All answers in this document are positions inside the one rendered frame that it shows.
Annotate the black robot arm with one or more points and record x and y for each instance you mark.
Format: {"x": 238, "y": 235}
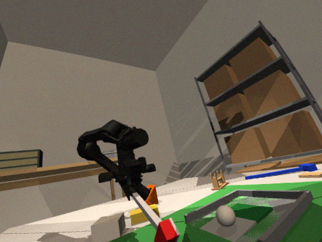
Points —
{"x": 126, "y": 140}

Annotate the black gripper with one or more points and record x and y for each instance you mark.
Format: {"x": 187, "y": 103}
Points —
{"x": 120, "y": 178}

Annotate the blue golf putter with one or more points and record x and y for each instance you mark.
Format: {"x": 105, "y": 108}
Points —
{"x": 302, "y": 167}

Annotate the red putter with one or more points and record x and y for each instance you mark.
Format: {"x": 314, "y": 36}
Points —
{"x": 166, "y": 230}

